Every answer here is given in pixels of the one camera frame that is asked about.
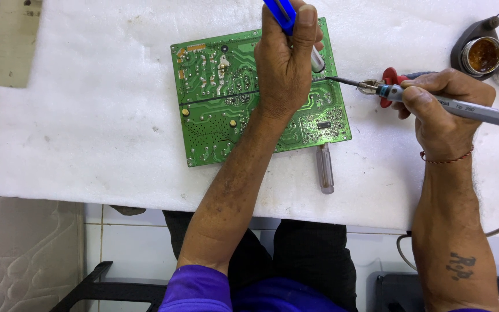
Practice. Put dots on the green circuit board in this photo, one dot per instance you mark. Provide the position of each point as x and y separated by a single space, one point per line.
215 108

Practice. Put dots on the tin of brown flux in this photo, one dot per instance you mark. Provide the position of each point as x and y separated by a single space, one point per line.
483 55

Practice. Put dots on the white foam sheet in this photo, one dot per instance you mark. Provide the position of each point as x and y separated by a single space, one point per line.
80 130

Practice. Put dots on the person's right hand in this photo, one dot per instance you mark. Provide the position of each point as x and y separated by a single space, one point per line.
446 121

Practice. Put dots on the grey soldering iron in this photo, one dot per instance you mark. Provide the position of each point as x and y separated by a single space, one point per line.
470 109

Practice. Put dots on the black iron stand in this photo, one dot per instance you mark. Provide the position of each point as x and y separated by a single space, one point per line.
477 29

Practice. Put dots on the person's left hand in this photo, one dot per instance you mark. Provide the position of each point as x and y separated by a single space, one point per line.
282 73

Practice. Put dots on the blue desoldering pump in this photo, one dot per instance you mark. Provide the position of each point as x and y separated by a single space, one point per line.
280 15

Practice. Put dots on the black stool frame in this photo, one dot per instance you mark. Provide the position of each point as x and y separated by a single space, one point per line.
102 288

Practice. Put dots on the purple shirt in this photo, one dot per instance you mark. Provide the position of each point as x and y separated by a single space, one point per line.
197 290

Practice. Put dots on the black trousers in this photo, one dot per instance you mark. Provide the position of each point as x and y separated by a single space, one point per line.
314 255

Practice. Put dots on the black box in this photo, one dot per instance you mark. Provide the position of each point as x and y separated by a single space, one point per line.
394 292

